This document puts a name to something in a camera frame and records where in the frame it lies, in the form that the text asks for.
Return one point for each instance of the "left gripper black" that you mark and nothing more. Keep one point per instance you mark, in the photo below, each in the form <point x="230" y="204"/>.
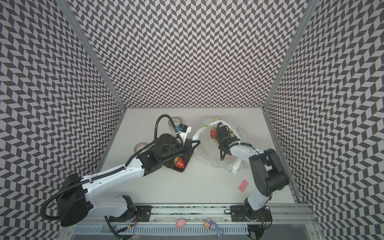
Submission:
<point x="188" y="145"/>

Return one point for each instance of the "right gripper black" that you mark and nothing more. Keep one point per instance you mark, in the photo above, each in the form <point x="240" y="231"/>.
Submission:
<point x="221" y="135"/>

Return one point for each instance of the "fake red apple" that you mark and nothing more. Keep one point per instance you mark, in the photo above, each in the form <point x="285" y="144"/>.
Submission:
<point x="213" y="133"/>

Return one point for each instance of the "white plastic bag lemon print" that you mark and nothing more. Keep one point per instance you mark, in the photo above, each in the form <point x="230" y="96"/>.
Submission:
<point x="208" y="150"/>

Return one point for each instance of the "fake red strawberry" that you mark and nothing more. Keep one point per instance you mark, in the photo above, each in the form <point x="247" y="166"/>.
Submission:
<point x="179" y="163"/>

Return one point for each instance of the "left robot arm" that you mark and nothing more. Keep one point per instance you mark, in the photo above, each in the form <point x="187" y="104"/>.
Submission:
<point x="80" y="197"/>

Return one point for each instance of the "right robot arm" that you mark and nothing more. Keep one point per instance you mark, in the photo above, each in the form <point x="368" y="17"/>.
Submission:
<point x="268" y="172"/>

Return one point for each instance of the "black square tray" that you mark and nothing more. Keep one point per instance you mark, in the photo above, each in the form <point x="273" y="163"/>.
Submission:
<point x="186" y="158"/>

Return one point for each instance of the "clear tape roll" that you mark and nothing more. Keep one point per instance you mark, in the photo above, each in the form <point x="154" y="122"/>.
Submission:
<point x="174" y="122"/>

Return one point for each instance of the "pink sticky note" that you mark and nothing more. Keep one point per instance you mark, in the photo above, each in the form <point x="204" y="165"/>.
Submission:
<point x="242" y="187"/>

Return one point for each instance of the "beige tape roll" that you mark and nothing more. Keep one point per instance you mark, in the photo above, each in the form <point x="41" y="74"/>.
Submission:
<point x="139" y="146"/>

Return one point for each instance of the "purple toy figure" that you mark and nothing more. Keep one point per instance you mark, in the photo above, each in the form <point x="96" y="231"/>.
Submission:
<point x="211" y="225"/>

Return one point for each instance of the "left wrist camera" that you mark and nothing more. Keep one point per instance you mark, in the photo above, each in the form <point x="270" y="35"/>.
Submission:
<point x="183" y="131"/>

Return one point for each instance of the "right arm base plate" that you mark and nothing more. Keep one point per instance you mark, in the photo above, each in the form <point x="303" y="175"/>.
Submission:
<point x="241" y="213"/>

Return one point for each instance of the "aluminium front rail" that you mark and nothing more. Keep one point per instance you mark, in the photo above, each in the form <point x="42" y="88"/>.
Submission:
<point x="224" y="214"/>

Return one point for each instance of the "pink toy on rail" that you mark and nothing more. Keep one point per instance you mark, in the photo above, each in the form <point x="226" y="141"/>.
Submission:
<point x="181" y="223"/>

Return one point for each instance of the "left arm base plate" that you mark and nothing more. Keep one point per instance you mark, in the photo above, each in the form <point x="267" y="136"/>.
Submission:
<point x="139" y="214"/>

